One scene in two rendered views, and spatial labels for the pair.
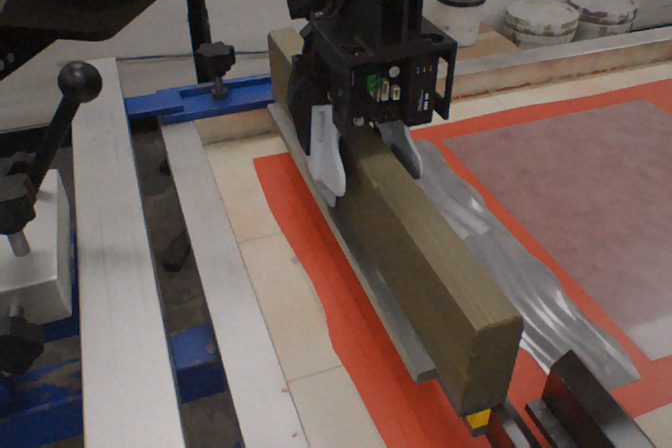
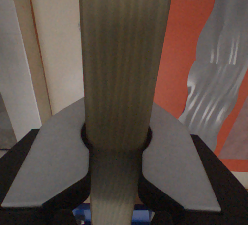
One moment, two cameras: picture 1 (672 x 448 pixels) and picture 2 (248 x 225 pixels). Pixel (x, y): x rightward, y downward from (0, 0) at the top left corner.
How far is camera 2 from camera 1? 0.48 m
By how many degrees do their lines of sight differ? 82
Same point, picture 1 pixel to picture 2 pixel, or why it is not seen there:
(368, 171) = (93, 210)
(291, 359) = (60, 105)
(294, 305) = (70, 71)
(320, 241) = not seen: hidden behind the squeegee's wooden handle
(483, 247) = (214, 79)
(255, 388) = not seen: hidden behind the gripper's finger
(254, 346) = (30, 124)
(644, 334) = (229, 149)
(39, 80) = not seen: outside the picture
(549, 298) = (212, 122)
